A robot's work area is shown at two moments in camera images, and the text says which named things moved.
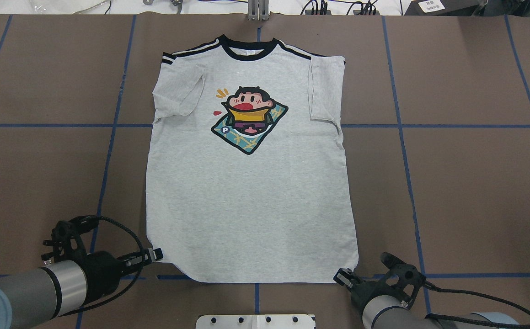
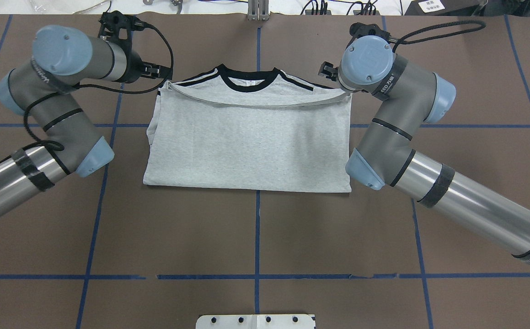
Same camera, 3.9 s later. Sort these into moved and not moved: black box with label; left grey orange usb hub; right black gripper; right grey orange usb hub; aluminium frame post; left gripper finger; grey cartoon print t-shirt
Moved: right black gripper; left gripper finger; grey cartoon print t-shirt
Not moved: black box with label; aluminium frame post; left grey orange usb hub; right grey orange usb hub
